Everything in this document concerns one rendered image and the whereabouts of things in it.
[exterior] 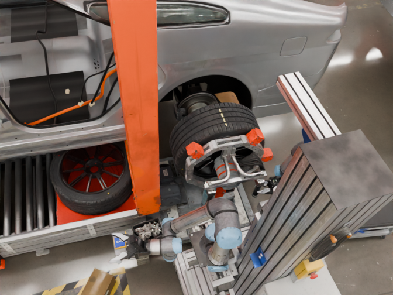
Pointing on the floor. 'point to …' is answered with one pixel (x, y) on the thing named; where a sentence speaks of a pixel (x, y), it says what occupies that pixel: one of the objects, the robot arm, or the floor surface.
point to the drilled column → (142, 260)
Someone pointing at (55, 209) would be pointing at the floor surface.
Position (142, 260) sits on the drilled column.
